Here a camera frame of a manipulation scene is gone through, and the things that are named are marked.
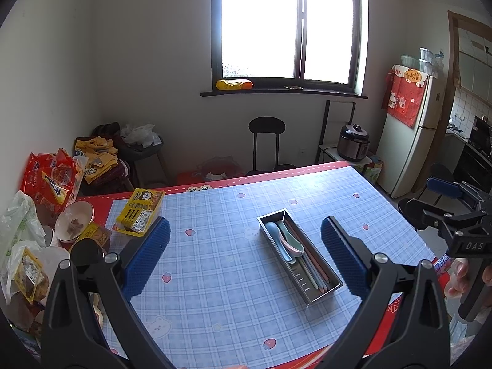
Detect red snack bag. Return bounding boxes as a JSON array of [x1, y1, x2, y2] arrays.
[[21, 148, 89, 216]]

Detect black round stool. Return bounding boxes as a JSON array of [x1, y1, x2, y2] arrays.
[[248, 116, 287, 173]]

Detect yellow packet on sill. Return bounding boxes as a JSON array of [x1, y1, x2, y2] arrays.
[[215, 79, 254, 92]]

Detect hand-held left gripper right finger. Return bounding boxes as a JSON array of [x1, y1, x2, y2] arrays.
[[319, 216, 452, 369]]

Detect dark maroon cloth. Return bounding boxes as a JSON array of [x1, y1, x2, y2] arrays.
[[77, 122, 133, 196]]

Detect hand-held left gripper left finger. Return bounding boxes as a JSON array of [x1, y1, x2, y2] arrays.
[[40, 216, 173, 369]]

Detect red printed cloth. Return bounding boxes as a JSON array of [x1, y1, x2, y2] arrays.
[[381, 65, 430, 129]]

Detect blue spoon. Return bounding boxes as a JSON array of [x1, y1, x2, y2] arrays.
[[265, 221, 296, 265]]

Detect dark window sill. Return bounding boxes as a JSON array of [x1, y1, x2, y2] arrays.
[[200, 88, 369, 100]]

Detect rice cooker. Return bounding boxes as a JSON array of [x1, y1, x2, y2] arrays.
[[337, 123, 371, 162]]

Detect pink chopstick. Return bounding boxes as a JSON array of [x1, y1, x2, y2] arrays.
[[286, 219, 331, 283]]

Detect wooden door frame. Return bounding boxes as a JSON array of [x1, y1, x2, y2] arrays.
[[446, 11, 492, 135]]

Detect yellow clothing pile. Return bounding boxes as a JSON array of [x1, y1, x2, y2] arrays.
[[75, 135, 120, 184]]

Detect window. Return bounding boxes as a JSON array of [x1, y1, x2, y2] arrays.
[[211, 0, 370, 95]]

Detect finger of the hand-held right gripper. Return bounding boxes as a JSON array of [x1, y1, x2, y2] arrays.
[[427, 177, 481, 210], [398, 198, 485, 235]]

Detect yellow brown snack packet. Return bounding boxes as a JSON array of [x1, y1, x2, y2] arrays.
[[13, 248, 50, 302]]

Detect black chair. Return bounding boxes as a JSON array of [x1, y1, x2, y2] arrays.
[[417, 162, 456, 206]]

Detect blue plaid tablecloth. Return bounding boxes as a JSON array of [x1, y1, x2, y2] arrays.
[[75, 161, 448, 369]]

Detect green chopstick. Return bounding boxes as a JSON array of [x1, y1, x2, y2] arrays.
[[296, 259, 321, 291]]

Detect metal utensil box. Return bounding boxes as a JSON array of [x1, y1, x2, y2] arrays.
[[257, 208, 344, 308]]

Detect black metal rack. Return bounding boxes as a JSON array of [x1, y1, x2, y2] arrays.
[[319, 100, 356, 164]]

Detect red label jar black lid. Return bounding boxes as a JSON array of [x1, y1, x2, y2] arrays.
[[69, 238, 106, 268]]

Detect blue purple packet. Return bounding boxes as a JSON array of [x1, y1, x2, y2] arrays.
[[432, 254, 454, 275]]

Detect clear plastic containers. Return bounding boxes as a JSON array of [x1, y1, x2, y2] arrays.
[[400, 47, 446, 77]]

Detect large white plastic bag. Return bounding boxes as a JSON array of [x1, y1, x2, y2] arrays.
[[0, 190, 47, 304]]

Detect low white table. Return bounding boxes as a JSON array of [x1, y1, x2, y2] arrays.
[[318, 144, 373, 166]]

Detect colourful carton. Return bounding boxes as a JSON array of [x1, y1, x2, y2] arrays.
[[363, 159, 385, 185]]

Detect person's right hand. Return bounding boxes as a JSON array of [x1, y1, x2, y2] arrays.
[[444, 257, 492, 300]]

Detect green spoon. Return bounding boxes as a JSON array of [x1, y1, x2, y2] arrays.
[[277, 221, 304, 252]]

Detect blue chopstick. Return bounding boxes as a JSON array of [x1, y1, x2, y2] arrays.
[[298, 257, 327, 291]]

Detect crumpled white plastic bag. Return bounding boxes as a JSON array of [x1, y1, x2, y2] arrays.
[[121, 124, 162, 149]]

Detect white fridge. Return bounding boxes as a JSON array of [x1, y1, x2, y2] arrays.
[[375, 63, 448, 199]]

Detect black kitchen stove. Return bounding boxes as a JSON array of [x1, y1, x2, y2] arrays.
[[454, 115, 492, 193]]

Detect small yellow packet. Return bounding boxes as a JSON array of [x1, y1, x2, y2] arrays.
[[79, 222, 112, 247]]

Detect yellow snack tray pack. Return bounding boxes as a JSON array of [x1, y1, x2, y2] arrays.
[[111, 188, 166, 237]]

